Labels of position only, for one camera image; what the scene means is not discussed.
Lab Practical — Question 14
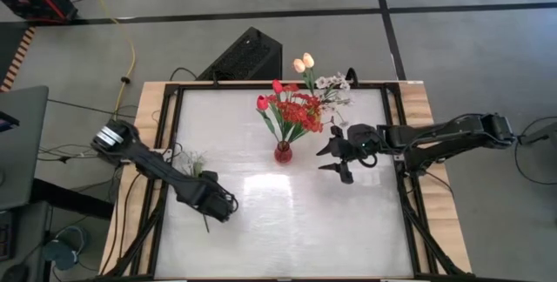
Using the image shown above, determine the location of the peach artificial tulip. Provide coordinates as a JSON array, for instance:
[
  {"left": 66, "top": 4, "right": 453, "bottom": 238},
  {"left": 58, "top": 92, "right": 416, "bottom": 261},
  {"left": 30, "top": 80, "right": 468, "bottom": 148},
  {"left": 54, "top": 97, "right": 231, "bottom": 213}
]
[
  {"left": 302, "top": 51, "right": 318, "bottom": 96},
  {"left": 292, "top": 57, "right": 317, "bottom": 96}
]

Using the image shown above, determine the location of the red artificial flower bunch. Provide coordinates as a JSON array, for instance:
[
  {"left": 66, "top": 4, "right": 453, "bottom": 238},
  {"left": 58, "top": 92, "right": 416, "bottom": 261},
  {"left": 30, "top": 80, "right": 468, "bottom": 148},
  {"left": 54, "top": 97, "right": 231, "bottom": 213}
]
[{"left": 267, "top": 90, "right": 325, "bottom": 144}]

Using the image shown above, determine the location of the dark teal round object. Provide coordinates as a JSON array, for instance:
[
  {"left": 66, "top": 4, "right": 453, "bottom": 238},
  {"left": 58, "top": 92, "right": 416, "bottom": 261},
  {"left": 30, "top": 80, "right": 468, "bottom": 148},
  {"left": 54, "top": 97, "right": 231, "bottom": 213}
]
[{"left": 41, "top": 225, "right": 88, "bottom": 272}]

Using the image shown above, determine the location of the red glass vase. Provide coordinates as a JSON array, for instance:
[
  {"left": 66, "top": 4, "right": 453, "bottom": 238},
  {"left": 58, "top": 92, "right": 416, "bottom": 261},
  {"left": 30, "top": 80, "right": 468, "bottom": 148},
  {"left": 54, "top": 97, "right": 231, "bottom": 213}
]
[{"left": 273, "top": 140, "right": 293, "bottom": 165}]

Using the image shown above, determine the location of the dark device with screen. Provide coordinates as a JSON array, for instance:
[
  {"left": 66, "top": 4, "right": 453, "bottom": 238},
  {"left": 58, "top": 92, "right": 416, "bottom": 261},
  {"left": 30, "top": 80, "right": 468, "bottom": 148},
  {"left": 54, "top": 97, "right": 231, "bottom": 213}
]
[{"left": 0, "top": 110, "right": 21, "bottom": 133}]

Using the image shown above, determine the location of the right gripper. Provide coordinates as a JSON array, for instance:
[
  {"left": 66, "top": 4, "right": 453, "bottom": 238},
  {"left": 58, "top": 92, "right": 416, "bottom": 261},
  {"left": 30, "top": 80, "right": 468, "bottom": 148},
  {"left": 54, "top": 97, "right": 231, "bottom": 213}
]
[{"left": 316, "top": 124, "right": 385, "bottom": 185}]

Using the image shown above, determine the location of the grey desk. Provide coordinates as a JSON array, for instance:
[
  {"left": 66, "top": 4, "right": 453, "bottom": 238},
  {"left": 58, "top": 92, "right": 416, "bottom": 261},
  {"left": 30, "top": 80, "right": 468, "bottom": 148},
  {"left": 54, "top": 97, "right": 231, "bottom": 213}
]
[{"left": 0, "top": 85, "right": 50, "bottom": 212}]

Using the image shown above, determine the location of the grey stand base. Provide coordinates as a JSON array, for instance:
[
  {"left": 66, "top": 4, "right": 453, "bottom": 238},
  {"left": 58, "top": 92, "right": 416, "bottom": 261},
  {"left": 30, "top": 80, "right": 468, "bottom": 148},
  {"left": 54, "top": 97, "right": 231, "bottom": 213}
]
[{"left": 517, "top": 120, "right": 557, "bottom": 146}]

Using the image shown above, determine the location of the yellow cable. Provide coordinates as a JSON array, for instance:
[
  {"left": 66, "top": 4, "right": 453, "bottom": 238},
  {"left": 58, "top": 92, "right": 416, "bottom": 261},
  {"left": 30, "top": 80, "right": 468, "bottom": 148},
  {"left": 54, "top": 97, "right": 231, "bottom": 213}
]
[{"left": 73, "top": 0, "right": 137, "bottom": 120}]

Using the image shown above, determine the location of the black perforated box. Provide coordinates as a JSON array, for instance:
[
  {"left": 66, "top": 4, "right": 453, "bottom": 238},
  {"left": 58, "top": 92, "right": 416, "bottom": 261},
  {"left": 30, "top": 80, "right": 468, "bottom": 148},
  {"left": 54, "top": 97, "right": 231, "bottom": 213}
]
[{"left": 195, "top": 26, "right": 284, "bottom": 82}]

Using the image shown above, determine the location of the black table frame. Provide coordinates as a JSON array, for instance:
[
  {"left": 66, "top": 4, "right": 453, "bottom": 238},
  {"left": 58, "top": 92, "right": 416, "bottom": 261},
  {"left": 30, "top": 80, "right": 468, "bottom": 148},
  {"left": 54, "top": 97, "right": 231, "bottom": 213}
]
[{"left": 93, "top": 80, "right": 473, "bottom": 282}]

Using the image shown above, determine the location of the white artificial flower bunch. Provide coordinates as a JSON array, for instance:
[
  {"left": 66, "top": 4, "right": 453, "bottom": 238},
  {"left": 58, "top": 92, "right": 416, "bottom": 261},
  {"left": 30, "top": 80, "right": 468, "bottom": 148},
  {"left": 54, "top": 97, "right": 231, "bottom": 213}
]
[{"left": 313, "top": 71, "right": 353, "bottom": 129}]

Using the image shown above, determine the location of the green stem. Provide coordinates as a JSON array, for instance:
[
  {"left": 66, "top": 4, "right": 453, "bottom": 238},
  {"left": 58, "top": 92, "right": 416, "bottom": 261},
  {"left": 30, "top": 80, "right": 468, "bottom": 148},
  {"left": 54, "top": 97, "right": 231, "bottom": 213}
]
[{"left": 178, "top": 150, "right": 211, "bottom": 234}]

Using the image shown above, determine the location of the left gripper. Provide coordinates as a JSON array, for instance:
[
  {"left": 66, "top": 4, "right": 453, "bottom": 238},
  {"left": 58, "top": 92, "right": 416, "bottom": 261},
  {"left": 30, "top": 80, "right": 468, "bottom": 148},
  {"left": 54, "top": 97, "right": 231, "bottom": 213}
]
[{"left": 191, "top": 171, "right": 240, "bottom": 225}]

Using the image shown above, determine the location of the black floor cable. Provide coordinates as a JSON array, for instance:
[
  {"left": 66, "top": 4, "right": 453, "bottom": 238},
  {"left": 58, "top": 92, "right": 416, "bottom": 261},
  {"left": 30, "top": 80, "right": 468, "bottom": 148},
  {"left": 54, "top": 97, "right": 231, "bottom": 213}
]
[{"left": 46, "top": 97, "right": 119, "bottom": 119}]

